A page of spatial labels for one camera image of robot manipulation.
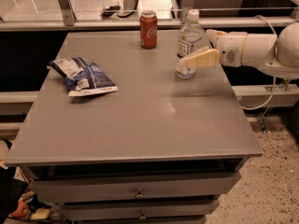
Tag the clear blue plastic water bottle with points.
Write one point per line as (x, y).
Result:
(189, 39)

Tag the orange yellow clutter on floor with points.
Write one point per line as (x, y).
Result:
(28, 206)

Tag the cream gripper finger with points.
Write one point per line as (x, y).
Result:
(214, 35)
(203, 57)

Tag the lower grey drawer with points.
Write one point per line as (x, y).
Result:
(139, 210)

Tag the grey drawer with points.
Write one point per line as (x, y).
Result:
(134, 187)
(139, 210)

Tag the red soda can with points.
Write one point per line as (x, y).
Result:
(148, 29)

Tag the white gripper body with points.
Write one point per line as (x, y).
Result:
(230, 48)

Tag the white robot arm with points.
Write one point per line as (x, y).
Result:
(286, 63)

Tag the grey drawer cabinet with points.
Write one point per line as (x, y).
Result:
(154, 124)

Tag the metal window rail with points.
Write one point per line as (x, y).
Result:
(18, 26)

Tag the black object behind glass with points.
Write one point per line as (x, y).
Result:
(109, 11)

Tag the upper grey drawer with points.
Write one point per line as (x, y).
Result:
(134, 187)

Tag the blue white chip bag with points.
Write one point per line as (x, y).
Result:
(83, 77)

